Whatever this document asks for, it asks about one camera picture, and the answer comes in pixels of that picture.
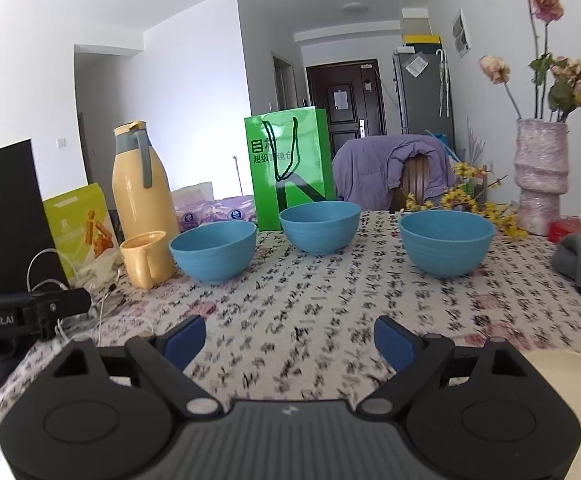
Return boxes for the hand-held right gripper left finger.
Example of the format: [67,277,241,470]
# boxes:
[25,315,224,414]

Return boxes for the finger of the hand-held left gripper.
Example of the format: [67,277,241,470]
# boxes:
[30,287,93,322]

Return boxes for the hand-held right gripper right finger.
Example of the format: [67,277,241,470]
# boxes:
[357,315,556,415]

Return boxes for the blue bowl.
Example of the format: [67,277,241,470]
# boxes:
[279,201,362,255]
[169,222,258,284]
[399,210,497,280]

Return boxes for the cream plate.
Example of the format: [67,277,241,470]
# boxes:
[519,349,581,480]

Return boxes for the yellow-green snack bag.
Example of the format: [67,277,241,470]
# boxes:
[42,183,122,283]

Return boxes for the yellow mug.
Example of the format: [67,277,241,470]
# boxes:
[119,231,178,291]

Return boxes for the black paper bag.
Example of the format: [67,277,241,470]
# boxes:
[0,96,70,302]

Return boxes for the yellow thermos jug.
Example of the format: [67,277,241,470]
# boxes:
[111,120,178,242]

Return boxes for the purple tissue pack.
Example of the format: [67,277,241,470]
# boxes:
[214,196,257,225]
[170,182,217,234]

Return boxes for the yellow flower branch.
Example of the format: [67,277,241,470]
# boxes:
[399,161,530,241]

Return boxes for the wooden chair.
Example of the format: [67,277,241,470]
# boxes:
[389,152,487,214]

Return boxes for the purple jacket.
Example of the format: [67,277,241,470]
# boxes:
[331,133,457,202]

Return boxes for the red box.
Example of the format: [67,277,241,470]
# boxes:
[547,217,581,244]

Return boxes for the green paper bag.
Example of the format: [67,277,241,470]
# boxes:
[243,106,337,232]

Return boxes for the pink textured vase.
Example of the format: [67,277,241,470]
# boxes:
[514,118,570,237]

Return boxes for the dark entrance door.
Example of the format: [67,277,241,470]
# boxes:
[305,59,387,154]

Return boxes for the grey refrigerator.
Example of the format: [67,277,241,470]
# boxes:
[393,45,456,137]

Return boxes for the white umbrella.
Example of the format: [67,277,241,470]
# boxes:
[435,49,452,117]

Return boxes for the yellow box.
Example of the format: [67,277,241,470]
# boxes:
[403,33,444,49]

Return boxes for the dried pink roses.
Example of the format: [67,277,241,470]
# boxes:
[477,0,581,124]

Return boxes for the white box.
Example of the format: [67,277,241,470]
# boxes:
[401,8,432,36]

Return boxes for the white cable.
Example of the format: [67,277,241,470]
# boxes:
[26,247,157,347]

